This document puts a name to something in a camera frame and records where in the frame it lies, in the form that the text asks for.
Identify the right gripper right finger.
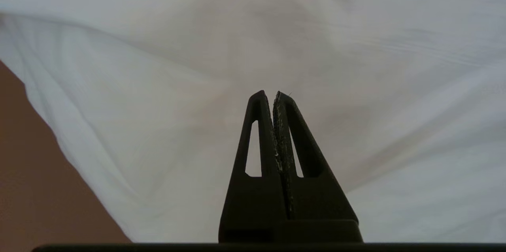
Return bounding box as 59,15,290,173
273,91,363,244

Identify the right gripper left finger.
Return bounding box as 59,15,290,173
218,90,287,244

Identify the white duvet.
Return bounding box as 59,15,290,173
0,0,506,244

